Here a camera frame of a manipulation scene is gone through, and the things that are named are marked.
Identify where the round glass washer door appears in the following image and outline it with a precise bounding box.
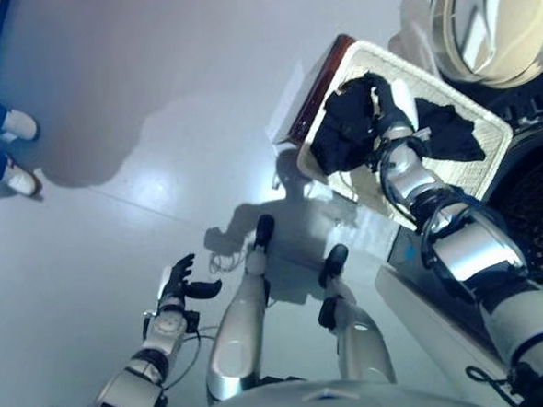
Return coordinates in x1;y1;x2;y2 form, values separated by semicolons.
427;0;543;94

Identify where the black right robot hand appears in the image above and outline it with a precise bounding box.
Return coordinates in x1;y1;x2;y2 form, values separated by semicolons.
367;70;420;134

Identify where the black garment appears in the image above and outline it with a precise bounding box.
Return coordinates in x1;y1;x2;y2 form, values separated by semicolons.
414;93;487;166
305;71;390;177

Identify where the white wicker tray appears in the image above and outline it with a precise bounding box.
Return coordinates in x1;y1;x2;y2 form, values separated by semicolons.
288;30;519;238

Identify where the dark brown stool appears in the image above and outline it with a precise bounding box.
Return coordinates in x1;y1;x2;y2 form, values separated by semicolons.
283;31;365;146

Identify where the dark steel washing machine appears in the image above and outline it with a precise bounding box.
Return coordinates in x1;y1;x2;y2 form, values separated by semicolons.
374;71;543;308

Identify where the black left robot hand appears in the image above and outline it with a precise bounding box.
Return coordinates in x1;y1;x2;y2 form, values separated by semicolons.
156;250;225;308

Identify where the silver robot leg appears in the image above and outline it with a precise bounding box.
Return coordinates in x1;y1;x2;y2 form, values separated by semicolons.
196;214;287;402
313;240;397;389

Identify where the silver left robot leg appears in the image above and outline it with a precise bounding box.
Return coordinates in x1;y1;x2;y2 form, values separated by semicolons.
196;214;287;402

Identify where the silver right robot leg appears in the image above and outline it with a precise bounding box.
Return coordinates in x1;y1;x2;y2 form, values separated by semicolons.
313;240;397;389

